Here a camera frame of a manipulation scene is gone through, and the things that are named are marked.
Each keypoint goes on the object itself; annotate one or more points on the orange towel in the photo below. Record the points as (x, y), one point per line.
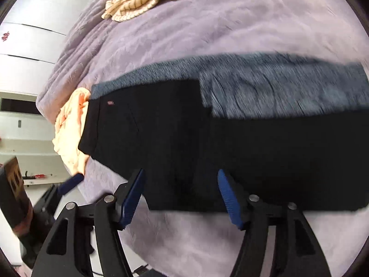
(70, 138)

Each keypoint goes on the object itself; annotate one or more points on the white dresser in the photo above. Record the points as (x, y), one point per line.
(26, 150)

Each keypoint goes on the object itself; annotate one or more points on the black pants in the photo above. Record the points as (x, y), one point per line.
(219, 155)

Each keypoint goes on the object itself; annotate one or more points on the blue-grey floral cloth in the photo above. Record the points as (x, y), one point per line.
(259, 89)

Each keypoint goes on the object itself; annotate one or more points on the bed with lilac cover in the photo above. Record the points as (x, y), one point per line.
(219, 28)

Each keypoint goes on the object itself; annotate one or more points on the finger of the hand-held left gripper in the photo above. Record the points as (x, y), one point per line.
(69, 183)

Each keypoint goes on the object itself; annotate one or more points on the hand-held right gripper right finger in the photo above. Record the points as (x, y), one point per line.
(230, 202)

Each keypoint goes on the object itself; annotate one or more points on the white wardrobe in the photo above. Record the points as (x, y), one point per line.
(40, 26)

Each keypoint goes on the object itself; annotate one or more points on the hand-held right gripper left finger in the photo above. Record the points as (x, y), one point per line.
(132, 199)

